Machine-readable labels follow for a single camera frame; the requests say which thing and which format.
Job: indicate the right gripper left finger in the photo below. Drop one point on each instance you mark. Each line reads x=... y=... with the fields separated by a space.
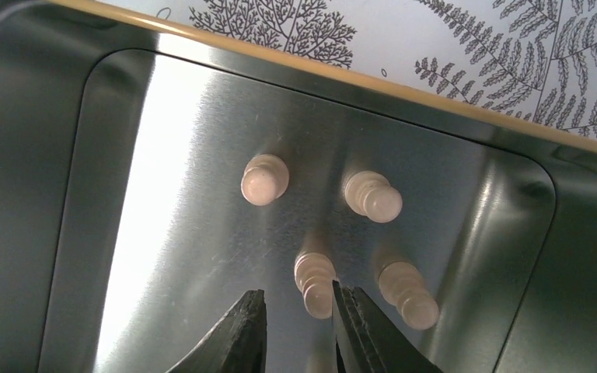
x=236 y=343

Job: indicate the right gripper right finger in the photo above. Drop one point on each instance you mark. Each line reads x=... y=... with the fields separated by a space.
x=367 y=340

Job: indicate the gold tin with pieces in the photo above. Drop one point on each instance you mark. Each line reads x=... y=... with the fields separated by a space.
x=124 y=234

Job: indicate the light wooden pawn piece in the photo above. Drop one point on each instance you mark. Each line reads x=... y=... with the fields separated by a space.
x=370 y=194
x=265 y=179
x=314 y=273
x=402 y=285

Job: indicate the floral table mat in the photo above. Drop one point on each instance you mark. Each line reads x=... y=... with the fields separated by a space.
x=534 y=60

